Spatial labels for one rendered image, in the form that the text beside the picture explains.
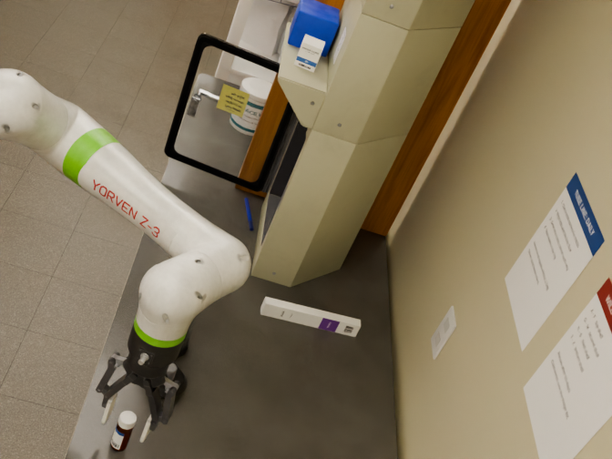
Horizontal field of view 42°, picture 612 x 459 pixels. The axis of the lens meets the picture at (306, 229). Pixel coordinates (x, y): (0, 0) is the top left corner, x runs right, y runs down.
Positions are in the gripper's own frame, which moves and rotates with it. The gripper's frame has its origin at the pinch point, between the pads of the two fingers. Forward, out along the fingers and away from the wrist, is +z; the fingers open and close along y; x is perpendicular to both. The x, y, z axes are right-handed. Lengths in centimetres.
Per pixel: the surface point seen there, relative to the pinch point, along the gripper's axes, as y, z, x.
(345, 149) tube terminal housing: 15, -36, 67
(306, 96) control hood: 2, -46, 64
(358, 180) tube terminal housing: 21, -26, 75
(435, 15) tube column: 20, -72, 74
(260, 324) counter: 14, 9, 50
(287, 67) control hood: -5, -48, 69
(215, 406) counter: 13.5, 8.5, 19.6
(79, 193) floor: -88, 103, 180
